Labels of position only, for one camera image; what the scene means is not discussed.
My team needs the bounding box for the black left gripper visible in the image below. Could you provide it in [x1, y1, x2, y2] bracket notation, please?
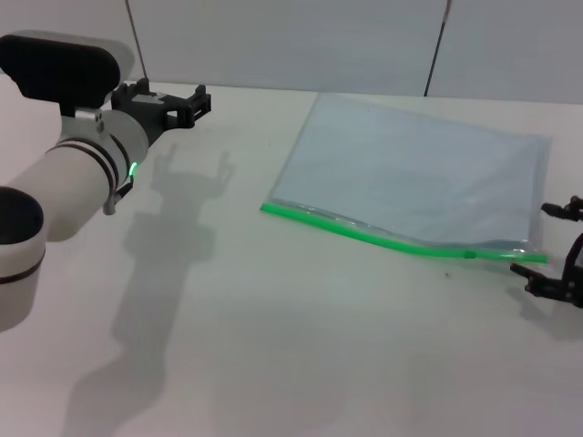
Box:
[110, 77, 214, 147]

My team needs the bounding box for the short black wrist cable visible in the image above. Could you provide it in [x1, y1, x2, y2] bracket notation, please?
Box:
[103, 175, 137, 216]

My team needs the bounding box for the clear document bag green zipper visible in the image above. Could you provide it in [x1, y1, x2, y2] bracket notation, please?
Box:
[260, 92, 555, 266]

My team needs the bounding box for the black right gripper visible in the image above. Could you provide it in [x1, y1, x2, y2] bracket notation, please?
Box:
[509, 195, 583, 308]

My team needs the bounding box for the black grey wrist camera box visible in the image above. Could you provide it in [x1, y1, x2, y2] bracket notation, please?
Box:
[0, 30, 134, 114]

